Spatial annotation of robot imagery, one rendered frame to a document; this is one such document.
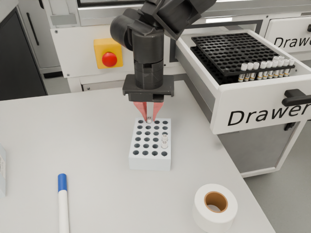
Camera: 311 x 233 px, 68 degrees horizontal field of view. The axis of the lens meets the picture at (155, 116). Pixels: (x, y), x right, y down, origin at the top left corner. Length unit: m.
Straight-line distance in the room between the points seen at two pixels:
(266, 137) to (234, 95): 0.81
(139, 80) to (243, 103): 0.20
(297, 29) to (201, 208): 0.67
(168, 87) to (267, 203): 1.10
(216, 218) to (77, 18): 0.56
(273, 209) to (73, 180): 1.15
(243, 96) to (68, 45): 0.47
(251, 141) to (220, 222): 0.84
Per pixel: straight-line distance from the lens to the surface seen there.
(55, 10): 0.67
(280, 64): 0.61
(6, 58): 1.38
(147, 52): 0.41
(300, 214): 1.49
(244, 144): 1.19
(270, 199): 1.47
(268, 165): 1.45
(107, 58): 0.63
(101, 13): 0.66
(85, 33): 0.68
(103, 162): 0.51
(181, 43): 0.68
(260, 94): 0.47
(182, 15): 0.43
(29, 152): 0.59
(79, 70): 0.73
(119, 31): 0.47
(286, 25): 0.86
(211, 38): 0.71
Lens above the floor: 1.15
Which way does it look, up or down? 40 degrees down
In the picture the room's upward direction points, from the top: straight up
